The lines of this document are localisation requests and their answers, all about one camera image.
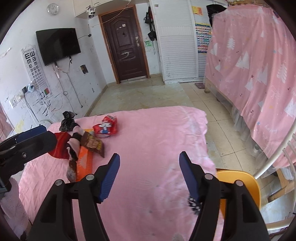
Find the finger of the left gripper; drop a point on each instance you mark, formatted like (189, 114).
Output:
(38, 145)
(30, 133)

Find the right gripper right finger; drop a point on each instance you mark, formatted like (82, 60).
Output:
(206, 189)

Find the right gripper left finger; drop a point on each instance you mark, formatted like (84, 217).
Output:
(55, 220)

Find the black wrapper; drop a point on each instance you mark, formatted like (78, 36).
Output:
(68, 123)

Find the orange trash bucket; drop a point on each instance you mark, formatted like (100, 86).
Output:
(240, 197)

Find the brown snack wrapper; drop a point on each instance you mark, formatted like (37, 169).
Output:
(92, 143)

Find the orange snack package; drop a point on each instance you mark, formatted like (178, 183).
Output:
(84, 163)

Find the red white snack bag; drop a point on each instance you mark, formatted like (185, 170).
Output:
(106, 128)

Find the eye chart poster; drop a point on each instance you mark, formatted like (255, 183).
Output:
(35, 71)

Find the white metal chair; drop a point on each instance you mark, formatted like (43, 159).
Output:
(282, 187)

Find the pink bed sheet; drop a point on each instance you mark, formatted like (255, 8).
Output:
(149, 197)

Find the dark brown door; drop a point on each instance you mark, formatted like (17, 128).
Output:
(125, 46)

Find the small maroon floor mat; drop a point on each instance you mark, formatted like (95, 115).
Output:
(200, 85)

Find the black hanging bags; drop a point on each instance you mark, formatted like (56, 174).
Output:
(150, 21)

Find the pink tree-print curtain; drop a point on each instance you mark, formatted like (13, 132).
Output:
(251, 60)

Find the white louvered wardrobe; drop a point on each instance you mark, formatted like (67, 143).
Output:
(177, 42)

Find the white wall socket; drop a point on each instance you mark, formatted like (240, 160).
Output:
(19, 97)

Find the black wall television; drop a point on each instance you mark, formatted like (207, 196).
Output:
(57, 44)

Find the round wall clock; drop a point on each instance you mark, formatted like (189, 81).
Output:
(53, 9)

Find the white security camera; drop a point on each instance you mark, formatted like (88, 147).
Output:
(90, 11)

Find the colourful wall chart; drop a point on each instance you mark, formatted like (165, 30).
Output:
(203, 35)

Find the yellow orange wall poster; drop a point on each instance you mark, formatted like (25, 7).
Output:
(197, 10)

